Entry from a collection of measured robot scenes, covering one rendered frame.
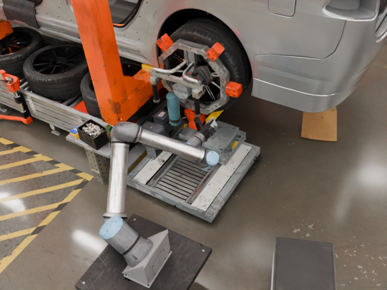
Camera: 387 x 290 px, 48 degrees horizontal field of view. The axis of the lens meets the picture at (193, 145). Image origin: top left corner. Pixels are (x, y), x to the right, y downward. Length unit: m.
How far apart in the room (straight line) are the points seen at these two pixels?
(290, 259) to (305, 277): 0.13
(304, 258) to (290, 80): 1.10
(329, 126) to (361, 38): 1.48
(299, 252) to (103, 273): 1.17
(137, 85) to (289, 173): 1.39
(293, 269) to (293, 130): 1.65
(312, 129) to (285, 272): 1.70
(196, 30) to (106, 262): 1.60
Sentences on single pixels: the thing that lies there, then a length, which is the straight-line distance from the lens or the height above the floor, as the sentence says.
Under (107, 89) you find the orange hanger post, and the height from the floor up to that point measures 0.87.
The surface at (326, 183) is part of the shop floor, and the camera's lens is 3.57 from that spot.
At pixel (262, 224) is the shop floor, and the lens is 3.25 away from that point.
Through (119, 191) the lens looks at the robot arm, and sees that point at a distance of 2.70.
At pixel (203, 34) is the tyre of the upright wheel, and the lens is 2.96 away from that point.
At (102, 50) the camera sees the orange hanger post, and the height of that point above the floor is 1.17.
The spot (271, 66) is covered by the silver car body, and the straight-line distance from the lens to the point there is 2.89.
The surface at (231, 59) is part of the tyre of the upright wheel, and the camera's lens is 2.94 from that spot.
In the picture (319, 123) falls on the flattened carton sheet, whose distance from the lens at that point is 4.07.
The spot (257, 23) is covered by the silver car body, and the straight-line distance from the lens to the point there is 2.79.
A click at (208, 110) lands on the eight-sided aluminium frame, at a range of 3.17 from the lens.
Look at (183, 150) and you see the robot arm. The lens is 2.68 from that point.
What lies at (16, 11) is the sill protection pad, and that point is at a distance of 4.40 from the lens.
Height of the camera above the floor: 2.60
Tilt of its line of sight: 43 degrees down
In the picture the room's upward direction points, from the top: 5 degrees counter-clockwise
